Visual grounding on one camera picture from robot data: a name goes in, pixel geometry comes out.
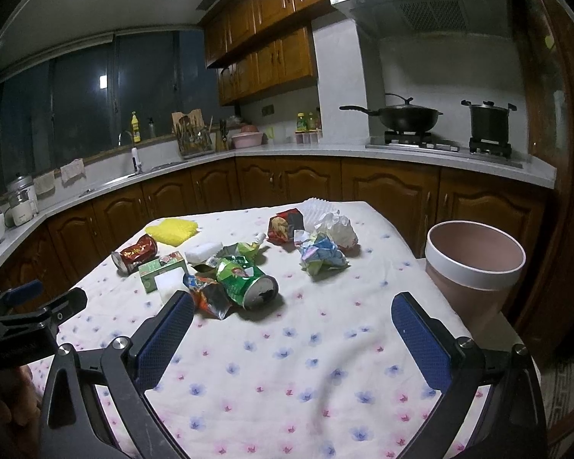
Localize pink white trash bin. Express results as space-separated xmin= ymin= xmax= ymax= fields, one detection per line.
xmin=425 ymin=220 xmax=527 ymax=336

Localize person's left hand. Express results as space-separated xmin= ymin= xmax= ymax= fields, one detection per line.
xmin=0 ymin=365 xmax=41 ymax=458

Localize colorful cartoon snack wrapper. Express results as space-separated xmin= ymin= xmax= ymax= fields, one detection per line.
xmin=183 ymin=273 xmax=232 ymax=320

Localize white rice cooker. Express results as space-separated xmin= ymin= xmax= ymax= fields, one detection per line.
xmin=7 ymin=175 xmax=38 ymax=226

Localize green drink carton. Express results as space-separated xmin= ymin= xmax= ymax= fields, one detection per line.
xmin=139 ymin=251 xmax=188 ymax=293

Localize crushed red can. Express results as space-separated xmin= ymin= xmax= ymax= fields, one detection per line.
xmin=111 ymin=234 xmax=157 ymax=276

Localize white foam block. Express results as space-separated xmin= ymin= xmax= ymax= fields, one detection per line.
xmin=184 ymin=241 xmax=223 ymax=265

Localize floral white tablecloth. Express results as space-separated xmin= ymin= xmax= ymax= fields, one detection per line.
xmin=25 ymin=200 xmax=489 ymax=459

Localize crushed green can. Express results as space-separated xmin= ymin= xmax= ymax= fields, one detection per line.
xmin=217 ymin=256 xmax=279 ymax=311

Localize crumpled colorful paper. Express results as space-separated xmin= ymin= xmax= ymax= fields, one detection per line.
xmin=293 ymin=230 xmax=348 ymax=277

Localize green spout pouch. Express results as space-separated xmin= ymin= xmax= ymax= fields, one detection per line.
xmin=190 ymin=232 xmax=267 ymax=274

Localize lower wooden cabinets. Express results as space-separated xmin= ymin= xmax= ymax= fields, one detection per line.
xmin=0 ymin=154 xmax=556 ymax=307

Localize wooden cabinets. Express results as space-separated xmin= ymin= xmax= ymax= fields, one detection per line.
xmin=0 ymin=154 xmax=556 ymax=307
xmin=201 ymin=0 xmax=331 ymax=106

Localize crumpled white tissue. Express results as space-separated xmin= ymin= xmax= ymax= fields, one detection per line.
xmin=314 ymin=212 xmax=359 ymax=251

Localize white faucet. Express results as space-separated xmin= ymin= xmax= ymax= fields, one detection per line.
xmin=118 ymin=130 xmax=142 ymax=175

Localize red chip bag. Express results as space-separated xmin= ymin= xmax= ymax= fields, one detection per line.
xmin=267 ymin=208 xmax=305 ymax=246

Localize yellow detergent bottle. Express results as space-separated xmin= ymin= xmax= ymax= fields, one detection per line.
xmin=130 ymin=111 xmax=141 ymax=144

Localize gas stove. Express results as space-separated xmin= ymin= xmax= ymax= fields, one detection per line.
xmin=365 ymin=130 xmax=523 ymax=169

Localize dish rack with utensils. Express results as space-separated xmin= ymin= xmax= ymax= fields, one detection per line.
xmin=171 ymin=109 xmax=214 ymax=158

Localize black wok with lid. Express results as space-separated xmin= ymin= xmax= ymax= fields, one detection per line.
xmin=339 ymin=92 xmax=443 ymax=135

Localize black stock pot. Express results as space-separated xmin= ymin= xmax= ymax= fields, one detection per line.
xmin=461 ymin=99 xmax=517 ymax=144

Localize pink basin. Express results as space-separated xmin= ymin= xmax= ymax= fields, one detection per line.
xmin=232 ymin=124 xmax=263 ymax=149

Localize oil bottles on counter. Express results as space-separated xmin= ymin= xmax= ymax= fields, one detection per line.
xmin=294 ymin=108 xmax=322 ymax=144

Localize upper wooden cabinets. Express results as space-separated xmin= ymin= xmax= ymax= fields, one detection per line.
xmin=201 ymin=0 xmax=331 ymax=106

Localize range hood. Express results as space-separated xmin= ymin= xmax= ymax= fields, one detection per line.
xmin=329 ymin=0 xmax=511 ymax=38

